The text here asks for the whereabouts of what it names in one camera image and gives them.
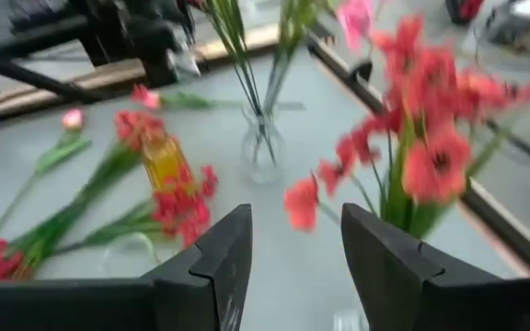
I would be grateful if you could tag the amber glass vase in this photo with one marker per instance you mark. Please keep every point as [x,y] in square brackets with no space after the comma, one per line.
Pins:
[164,161]

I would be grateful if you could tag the grey table mat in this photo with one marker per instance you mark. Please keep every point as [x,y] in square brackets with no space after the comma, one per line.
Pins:
[292,276]

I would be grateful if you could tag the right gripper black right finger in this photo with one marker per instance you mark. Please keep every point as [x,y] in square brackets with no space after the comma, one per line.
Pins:
[384,276]

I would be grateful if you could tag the pink artificial tulip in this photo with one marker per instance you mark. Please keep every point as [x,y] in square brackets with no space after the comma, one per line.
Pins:
[72,118]
[146,97]

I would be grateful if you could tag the clear bulbous textured vase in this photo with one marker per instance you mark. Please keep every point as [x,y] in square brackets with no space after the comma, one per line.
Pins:
[262,154]

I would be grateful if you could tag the black frame clamp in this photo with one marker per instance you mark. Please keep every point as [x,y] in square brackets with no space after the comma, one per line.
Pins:
[361,72]

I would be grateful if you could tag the crimson artificial flower bunch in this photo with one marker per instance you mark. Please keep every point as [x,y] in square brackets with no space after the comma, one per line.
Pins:
[180,211]
[131,124]

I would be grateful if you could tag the clear short textured vase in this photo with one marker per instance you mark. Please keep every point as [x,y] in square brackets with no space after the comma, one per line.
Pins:
[345,322]

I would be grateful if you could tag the pink artificial flower bunch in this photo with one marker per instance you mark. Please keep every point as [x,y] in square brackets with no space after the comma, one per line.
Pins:
[232,41]
[288,41]

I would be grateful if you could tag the clear tall smooth vase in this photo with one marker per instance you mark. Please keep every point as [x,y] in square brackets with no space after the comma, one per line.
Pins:
[131,239]

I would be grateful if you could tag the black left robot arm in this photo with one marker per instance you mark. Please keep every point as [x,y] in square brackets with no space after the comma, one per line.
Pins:
[154,46]

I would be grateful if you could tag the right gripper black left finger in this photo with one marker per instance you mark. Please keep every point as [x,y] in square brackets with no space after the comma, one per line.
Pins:
[219,276]

